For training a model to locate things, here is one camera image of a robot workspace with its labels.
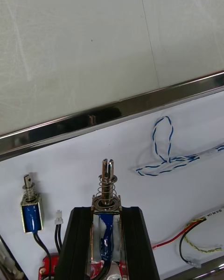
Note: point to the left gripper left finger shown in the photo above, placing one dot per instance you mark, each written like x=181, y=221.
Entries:
x=74, y=249

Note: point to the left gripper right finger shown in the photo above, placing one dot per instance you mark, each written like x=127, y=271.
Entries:
x=137, y=249

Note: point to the metal solenoid with blue label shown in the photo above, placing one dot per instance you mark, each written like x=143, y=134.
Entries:
x=107, y=170
x=31, y=217

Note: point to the round red circuit board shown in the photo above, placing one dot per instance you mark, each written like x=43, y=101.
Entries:
x=47, y=261

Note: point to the white sheet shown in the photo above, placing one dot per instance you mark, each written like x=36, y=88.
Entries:
x=70, y=168

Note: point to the steel tray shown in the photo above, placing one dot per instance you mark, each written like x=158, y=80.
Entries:
x=105, y=112

